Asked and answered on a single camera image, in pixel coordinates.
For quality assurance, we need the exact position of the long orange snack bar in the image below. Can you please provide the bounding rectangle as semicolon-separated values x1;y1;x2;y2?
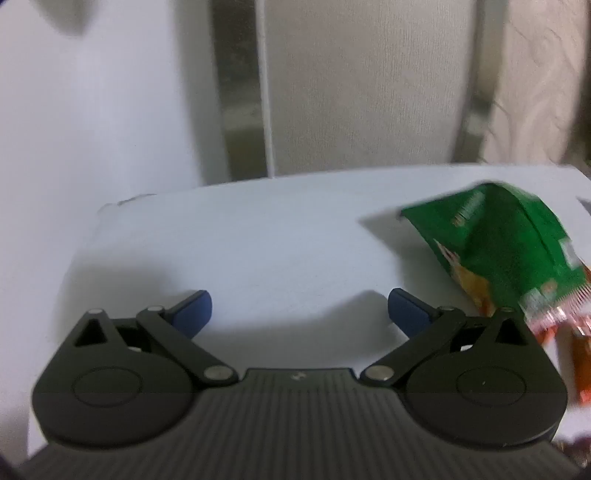
571;331;591;405

